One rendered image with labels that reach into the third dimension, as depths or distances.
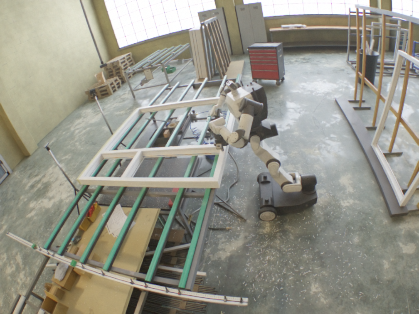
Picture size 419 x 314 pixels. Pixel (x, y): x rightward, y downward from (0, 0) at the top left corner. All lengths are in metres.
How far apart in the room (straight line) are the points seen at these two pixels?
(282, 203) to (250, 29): 7.31
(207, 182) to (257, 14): 7.70
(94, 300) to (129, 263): 0.41
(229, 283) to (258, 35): 8.12
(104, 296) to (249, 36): 8.61
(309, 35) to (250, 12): 2.53
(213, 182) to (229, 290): 1.04
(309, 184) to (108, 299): 2.11
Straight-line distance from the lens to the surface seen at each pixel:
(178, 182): 1.74
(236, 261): 2.28
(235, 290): 2.17
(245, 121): 1.58
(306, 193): 2.51
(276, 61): 5.30
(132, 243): 1.92
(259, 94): 1.83
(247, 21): 8.84
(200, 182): 1.68
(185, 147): 2.07
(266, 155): 2.13
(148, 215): 2.03
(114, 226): 2.12
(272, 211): 2.36
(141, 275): 1.51
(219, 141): 1.83
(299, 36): 9.52
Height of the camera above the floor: 2.05
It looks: 37 degrees down
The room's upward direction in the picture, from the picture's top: 15 degrees counter-clockwise
